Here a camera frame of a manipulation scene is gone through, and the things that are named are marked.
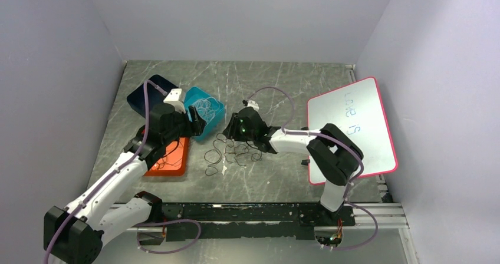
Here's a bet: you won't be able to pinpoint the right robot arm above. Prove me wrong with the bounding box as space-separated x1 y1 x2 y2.
222 107 364 225

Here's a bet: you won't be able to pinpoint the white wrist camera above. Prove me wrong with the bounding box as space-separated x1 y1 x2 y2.
242 100 259 111
163 88 186 114

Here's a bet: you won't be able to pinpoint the orange tray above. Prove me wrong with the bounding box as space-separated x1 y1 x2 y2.
144 137 190 177

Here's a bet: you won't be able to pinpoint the pink framed whiteboard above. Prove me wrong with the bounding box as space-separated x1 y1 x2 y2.
307 77 399 178

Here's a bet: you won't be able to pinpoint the white cable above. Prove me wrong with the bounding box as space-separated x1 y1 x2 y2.
191 96 219 123

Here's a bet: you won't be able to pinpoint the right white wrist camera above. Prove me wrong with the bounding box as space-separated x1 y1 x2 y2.
242 100 259 111

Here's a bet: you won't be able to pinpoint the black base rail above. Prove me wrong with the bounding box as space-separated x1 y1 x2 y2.
137 202 356 242

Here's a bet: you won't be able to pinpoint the navy blue tray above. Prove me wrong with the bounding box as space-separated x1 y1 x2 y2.
126 74 178 118

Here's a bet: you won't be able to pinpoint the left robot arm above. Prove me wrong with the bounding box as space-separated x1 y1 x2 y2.
43 103 206 263

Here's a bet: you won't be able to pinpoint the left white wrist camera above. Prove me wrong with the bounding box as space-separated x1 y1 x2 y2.
163 88 186 114

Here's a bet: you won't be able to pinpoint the teal tray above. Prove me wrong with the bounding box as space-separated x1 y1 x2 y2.
184 87 225 142

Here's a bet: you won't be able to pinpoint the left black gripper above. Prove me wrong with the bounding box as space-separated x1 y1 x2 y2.
163 105 207 144

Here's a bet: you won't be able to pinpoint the brown thin cable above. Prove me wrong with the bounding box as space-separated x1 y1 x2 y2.
156 141 186 171

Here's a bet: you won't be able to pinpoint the brown and white cables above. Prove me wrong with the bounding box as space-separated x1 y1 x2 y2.
205 132 264 177

